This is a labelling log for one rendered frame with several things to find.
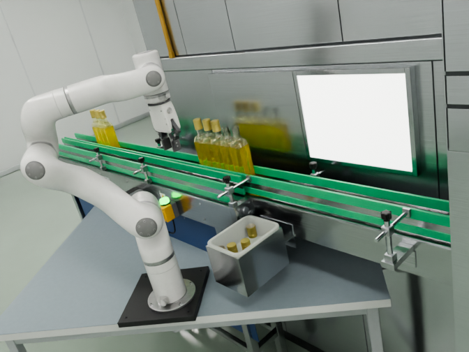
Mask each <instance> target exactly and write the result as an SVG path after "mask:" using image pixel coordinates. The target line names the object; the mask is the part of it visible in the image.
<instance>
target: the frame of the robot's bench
mask: <svg viewBox="0 0 469 352"><path fill-rule="evenodd" d="M361 314H366V315H367V321H368V330H369V336H370V341H371V351H372V352H383V346H382V335H381V329H380V318H379V312H378V308H372V309H357V310H349V311H333V312H325V313H317V314H302V315H294V316H278V317H270V318H254V319H246V320H238V321H223V322H215V323H199V324H191V325H176V326H168V327H159V328H144V329H136V330H120V331H112V332H97V333H89V334H81V335H65V336H57V337H42V338H33V339H19V340H10V341H5V343H6V345H7V347H8V348H9V350H10V352H27V350H26V349H25V347H24V344H29V343H38V342H53V341H61V340H70V339H86V338H94V337H110V336H118V335H134V334H142V333H151V332H167V331H175V330H191V329H199V328H215V327H223V326H232V325H248V324H256V323H271V322H280V321H296V320H304V319H312V318H329V317H337V316H352V315H361Z"/></svg>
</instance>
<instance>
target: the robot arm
mask: <svg viewBox="0 0 469 352"><path fill-rule="evenodd" d="M132 58H133V63H134V65H135V70H133V71H128V72H125V73H118V74H114V75H101V76H98V77H94V78H90V79H88V80H83V81H81V82H77V83H75V84H71V85H68V86H65V87H61V88H58V89H55V90H52V91H49V92H45V93H43V94H40V95H37V96H35V97H32V98H30V99H29V100H28V101H27V102H26V103H25V104H24V105H23V107H22V111H21V117H20V123H21V129H22V132H23V134H24V137H25V140H26V144H27V150H26V152H25V153H24V156H23V157H22V160H21V164H20V170H21V173H22V175H23V176H24V177H25V178H26V179H27V180H28V181H30V182H31V183H32V184H35V185H36V186H39V187H42V188H44V189H51V190H56V191H63V192H66V193H69V194H72V195H74V196H77V197H78V198H81V199H83V200H85V201H87V202H88V203H91V204H92V205H94V206H96V207H97V208H99V209H100V210H102V211H103V212H104V213H106V215H108V216H109V217H110V218H111V219H113V220H114V221H115V222H116V223H117V224H119V225H120V226H121V227H122V228H123V229H125V230H126V231H128V232H129V233H130V234H131V235H134V236H135V239H136V242H137V246H138V249H139V252H140V255H141V257H142V261H143V263H144V266H145V269H146V271H147V274H148V277H149V280H150V282H151V286H152V288H153V291H152V292H151V294H150V295H149V298H148V305H149V308H150V309H151V310H152V311H154V312H158V313H170V312H173V311H176V310H179V309H181V308H183V307H185V306H186V305H187V304H188V303H189V302H191V300H192V299H193V298H194V297H195V294H196V287H195V284H194V283H193V282H192V281H190V280H187V279H183V277H182V274H181V270H180V268H179V264H178V261H177V257H176V255H175V252H174V249H173V246H172V243H171V239H170V236H169V233H168V229H167V226H166V223H165V220H164V216H163V213H162V210H161V206H160V204H159V201H158V199H157V198H156V197H155V196H154V195H153V194H152V193H149V192H147V191H139V192H137V193H134V194H133V195H132V196H130V195H129V194H127V193H126V192H125V191H124V190H122V189H121V188H119V187H118V186H117V185H116V184H114V183H113V182H111V181H110V180H108V179H106V178H105V177H103V176H101V175H99V174H98V173H95V172H94V171H92V170H90V169H88V168H85V167H82V166H76V165H73V164H69V163H64V162H63V161H60V160H59V159H58V158H59V141H58V137H57V131H56V126H55V124H56V121H57V120H59V119H63V118H65V117H69V116H71V115H75V114H77V113H80V112H84V111H86V110H90V109H92V108H96V107H98V106H101V105H105V104H106V103H111V102H120V101H127V100H130V99H133V98H137V97H139V96H144V99H145V102H146V103H148V104H147V105H148V106H149V112H150V116H151V121H152V124H153V126H154V130H155V131H156V132H157V134H158V135H159V138H160V139H161V142H162V145H163V149H164V150H165V151H166V150H168V149H170V148H172V150H173V152H177V151H179V150H180V149H181V145H180V142H179V134H180V133H181V130H180V128H181V126H180V123H179V119H178V116H177V113H176V111H175V108H174V106H173V104H172V101H171V100H170V92H169V89H168V84H167V82H166V79H165V73H164V71H163V67H162V63H161V59H160V57H159V53H158V50H147V51H144V52H139V53H137V54H134V55H133V56H132ZM171 129H173V131H171ZM172 133H174V134H173V136H172ZM168 135H169V137H170V138H169V137H168ZM170 139H171V141H170Z"/></svg>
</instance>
